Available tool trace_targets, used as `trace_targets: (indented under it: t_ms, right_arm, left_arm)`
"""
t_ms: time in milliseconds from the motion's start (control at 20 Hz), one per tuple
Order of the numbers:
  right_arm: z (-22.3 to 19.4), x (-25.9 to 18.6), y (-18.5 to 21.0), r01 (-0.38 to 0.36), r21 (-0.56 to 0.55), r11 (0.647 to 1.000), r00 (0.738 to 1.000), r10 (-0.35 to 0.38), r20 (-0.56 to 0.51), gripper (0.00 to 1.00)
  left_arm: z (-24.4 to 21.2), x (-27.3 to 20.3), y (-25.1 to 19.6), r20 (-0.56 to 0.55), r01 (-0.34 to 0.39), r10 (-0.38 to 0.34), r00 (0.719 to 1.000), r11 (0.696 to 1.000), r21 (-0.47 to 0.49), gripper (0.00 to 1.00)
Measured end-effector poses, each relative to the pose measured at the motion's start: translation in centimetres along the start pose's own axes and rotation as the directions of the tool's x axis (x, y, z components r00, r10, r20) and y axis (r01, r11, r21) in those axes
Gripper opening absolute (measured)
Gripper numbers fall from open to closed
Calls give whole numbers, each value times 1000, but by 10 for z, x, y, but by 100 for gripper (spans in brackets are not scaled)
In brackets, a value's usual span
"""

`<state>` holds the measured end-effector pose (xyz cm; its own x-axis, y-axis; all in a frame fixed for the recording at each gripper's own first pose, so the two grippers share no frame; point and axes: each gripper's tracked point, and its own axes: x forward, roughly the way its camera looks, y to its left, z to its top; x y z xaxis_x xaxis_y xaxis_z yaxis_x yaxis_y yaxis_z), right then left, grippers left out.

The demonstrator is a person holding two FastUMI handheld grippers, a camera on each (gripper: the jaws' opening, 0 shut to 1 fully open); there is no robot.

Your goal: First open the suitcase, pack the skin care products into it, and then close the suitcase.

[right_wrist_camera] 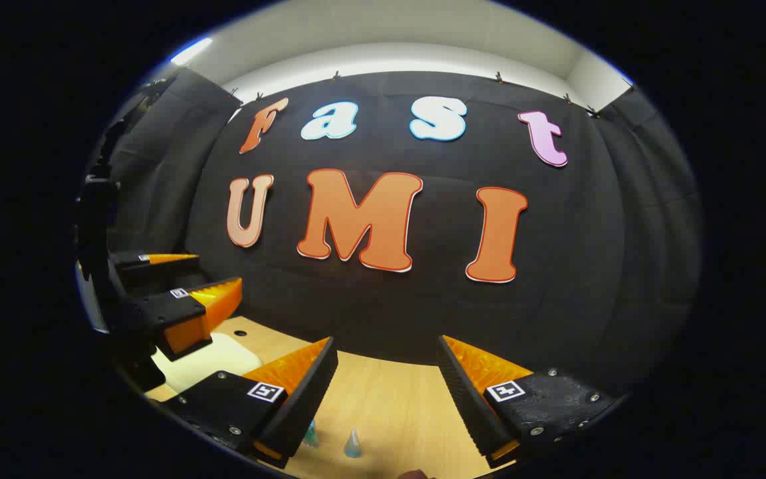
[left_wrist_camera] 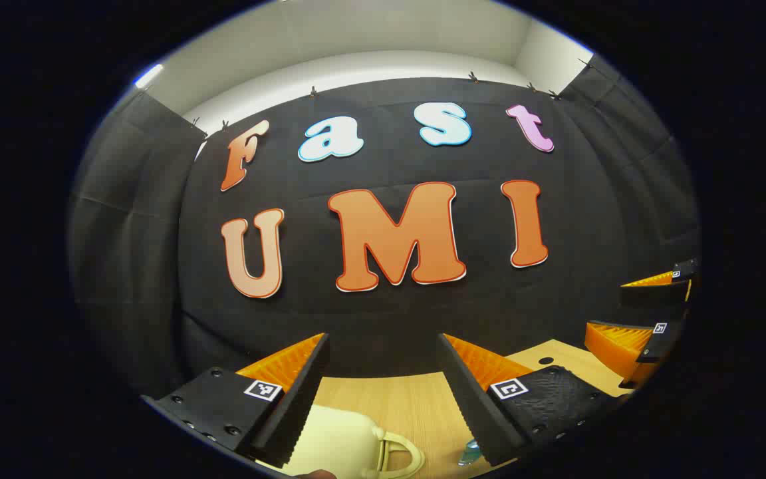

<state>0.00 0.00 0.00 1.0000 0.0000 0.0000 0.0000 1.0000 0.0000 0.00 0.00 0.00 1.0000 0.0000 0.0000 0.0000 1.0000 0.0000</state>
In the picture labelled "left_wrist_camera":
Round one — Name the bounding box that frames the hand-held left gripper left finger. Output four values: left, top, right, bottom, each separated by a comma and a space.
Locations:
140, 333, 330, 470

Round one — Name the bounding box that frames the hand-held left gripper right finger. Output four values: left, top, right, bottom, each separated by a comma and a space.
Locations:
436, 333, 630, 466

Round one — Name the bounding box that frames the pale yellow suitcase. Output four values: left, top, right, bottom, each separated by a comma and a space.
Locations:
257, 404, 425, 479

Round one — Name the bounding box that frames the ceiling light strip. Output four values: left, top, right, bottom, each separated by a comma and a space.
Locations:
134, 63, 165, 89

